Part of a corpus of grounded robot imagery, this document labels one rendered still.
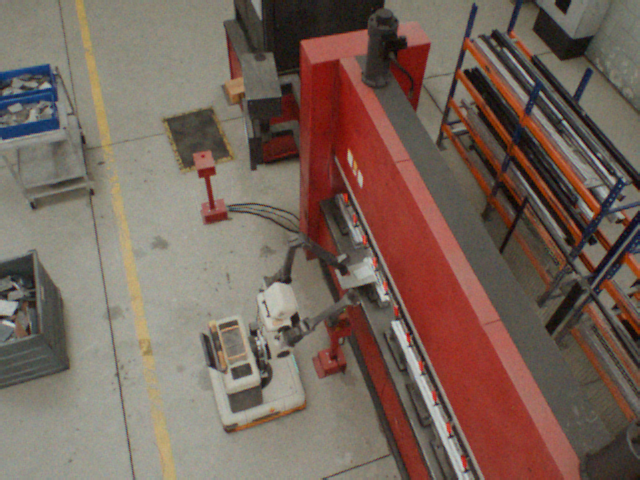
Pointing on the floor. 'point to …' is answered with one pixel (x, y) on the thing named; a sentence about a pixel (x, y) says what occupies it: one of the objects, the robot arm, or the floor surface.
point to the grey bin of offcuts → (30, 322)
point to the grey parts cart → (50, 152)
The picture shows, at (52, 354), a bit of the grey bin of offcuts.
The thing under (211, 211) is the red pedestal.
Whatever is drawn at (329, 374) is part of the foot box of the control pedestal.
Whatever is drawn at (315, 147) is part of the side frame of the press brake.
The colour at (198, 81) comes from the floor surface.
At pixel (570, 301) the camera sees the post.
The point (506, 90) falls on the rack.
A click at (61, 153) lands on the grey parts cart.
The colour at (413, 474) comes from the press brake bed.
